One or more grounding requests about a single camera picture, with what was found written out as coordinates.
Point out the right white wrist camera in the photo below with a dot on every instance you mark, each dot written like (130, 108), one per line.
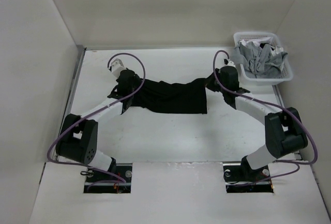
(228, 62)

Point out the white tank top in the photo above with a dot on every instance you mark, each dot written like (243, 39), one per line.
(261, 43)

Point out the left metal table rail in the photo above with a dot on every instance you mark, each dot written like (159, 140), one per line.
(74, 82)

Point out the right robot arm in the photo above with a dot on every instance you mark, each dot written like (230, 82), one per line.
(284, 132)

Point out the grey tank top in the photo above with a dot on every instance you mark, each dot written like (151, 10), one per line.
(258, 62)

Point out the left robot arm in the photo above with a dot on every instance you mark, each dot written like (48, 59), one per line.
(79, 135)

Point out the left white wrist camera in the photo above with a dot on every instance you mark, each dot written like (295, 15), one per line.
(116, 67)

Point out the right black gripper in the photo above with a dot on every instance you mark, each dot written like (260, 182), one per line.
(209, 81)

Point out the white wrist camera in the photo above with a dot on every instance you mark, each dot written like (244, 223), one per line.
(116, 67)
(228, 62)

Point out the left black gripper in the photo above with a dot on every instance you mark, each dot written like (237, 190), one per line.
(138, 81)

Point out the black tank top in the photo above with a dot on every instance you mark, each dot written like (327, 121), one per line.
(176, 98)

